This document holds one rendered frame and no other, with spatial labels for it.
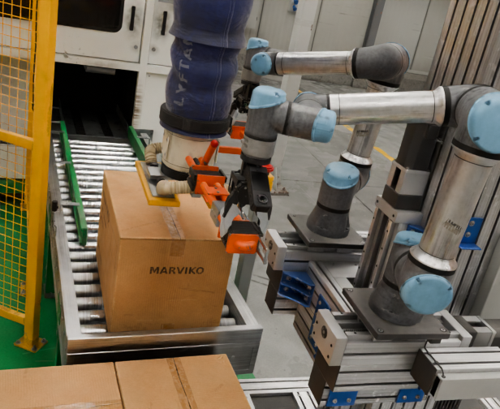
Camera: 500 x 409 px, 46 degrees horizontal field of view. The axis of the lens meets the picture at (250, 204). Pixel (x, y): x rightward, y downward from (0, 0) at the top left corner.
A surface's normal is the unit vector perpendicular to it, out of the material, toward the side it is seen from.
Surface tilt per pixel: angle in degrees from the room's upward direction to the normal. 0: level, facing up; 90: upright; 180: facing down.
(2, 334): 0
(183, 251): 90
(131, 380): 0
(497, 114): 82
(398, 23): 90
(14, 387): 0
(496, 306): 90
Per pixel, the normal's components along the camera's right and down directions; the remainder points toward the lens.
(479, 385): 0.26, 0.42
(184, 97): -0.24, 0.06
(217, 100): 0.63, 0.18
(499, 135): -0.04, 0.25
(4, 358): 0.18, -0.91
